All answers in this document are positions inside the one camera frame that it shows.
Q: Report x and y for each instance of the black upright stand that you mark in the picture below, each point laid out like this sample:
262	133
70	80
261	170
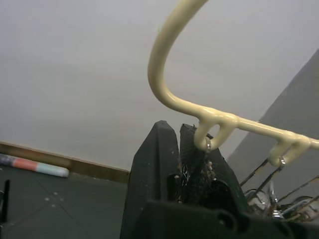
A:
5	201

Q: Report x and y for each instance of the wooden baseboard strip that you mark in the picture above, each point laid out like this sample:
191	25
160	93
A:
99	169

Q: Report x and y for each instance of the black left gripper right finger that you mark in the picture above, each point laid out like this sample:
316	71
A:
224	184

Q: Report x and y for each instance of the metal hanger clip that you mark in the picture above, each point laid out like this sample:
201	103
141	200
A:
259	196
299	206

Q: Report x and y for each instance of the striped pastel roll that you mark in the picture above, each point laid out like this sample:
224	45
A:
37	166

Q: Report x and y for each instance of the dark speckled sock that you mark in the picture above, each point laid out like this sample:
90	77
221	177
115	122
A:
205	171

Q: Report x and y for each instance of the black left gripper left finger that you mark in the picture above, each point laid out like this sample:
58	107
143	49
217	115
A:
152	164

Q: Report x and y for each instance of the cream coated clip hanger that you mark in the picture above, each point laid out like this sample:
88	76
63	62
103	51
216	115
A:
159	82

